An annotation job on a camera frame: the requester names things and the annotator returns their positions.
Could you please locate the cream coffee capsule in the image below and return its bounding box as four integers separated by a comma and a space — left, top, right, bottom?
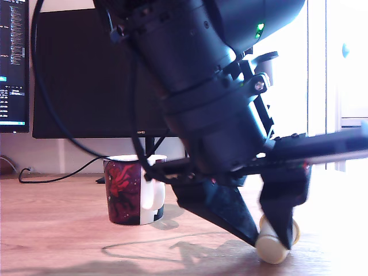
255, 214, 301, 265

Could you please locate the dark red printed mug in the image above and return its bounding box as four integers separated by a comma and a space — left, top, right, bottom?
102, 154, 168, 226

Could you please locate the large black computer monitor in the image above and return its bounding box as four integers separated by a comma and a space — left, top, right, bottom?
32, 7, 189, 185

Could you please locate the brown round object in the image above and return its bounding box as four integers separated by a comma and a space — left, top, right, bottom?
0, 158, 15, 175

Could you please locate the lit computer screen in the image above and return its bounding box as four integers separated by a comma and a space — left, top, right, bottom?
0, 0, 30, 133

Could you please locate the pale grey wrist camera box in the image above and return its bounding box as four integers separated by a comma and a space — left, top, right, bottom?
229, 51, 279, 102

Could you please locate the white window frame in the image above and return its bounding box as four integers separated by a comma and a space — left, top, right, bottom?
306, 0, 368, 173

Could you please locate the black cable on table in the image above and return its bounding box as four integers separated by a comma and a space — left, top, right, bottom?
18, 156, 109, 184

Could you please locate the thin grey cable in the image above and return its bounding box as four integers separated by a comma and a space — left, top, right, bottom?
0, 155, 18, 174

